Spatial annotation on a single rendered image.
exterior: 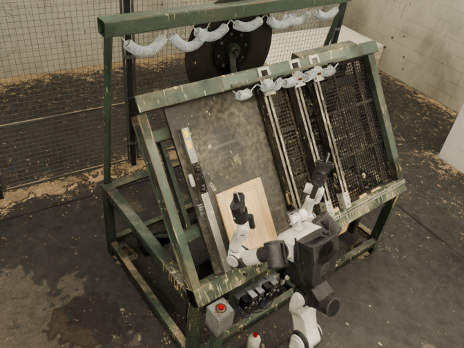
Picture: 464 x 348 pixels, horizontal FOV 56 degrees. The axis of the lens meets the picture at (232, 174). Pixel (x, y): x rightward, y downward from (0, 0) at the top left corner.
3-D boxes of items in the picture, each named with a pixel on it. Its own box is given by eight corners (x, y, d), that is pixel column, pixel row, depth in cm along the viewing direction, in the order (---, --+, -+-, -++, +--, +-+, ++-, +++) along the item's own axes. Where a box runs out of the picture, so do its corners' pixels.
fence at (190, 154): (221, 272, 279) (225, 273, 276) (177, 130, 267) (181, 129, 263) (228, 268, 282) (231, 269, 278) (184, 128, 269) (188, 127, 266)
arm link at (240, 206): (224, 208, 226) (228, 222, 234) (241, 210, 223) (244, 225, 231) (232, 190, 235) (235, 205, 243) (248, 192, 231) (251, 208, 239)
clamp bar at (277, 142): (293, 233, 313) (317, 235, 293) (248, 72, 297) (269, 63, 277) (303, 228, 319) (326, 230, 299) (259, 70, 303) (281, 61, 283)
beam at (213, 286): (190, 305, 272) (198, 309, 263) (184, 288, 271) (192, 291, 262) (396, 190, 390) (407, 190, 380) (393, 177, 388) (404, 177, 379)
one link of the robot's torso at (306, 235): (349, 275, 254) (345, 221, 243) (308, 303, 236) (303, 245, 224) (311, 259, 277) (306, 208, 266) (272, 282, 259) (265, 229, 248)
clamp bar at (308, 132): (320, 218, 329) (344, 219, 309) (279, 65, 313) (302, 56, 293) (329, 214, 334) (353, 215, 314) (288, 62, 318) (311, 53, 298)
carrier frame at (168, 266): (190, 372, 315) (196, 304, 265) (107, 250, 396) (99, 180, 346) (375, 250, 432) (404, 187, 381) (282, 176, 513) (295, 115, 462)
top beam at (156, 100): (132, 116, 251) (139, 113, 243) (127, 99, 250) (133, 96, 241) (369, 54, 368) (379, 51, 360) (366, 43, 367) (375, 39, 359)
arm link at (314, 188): (326, 179, 273) (320, 195, 278) (309, 173, 275) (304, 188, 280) (324, 185, 263) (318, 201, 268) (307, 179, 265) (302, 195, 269)
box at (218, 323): (216, 338, 256) (218, 320, 245) (204, 323, 263) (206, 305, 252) (232, 328, 263) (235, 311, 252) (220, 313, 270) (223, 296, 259)
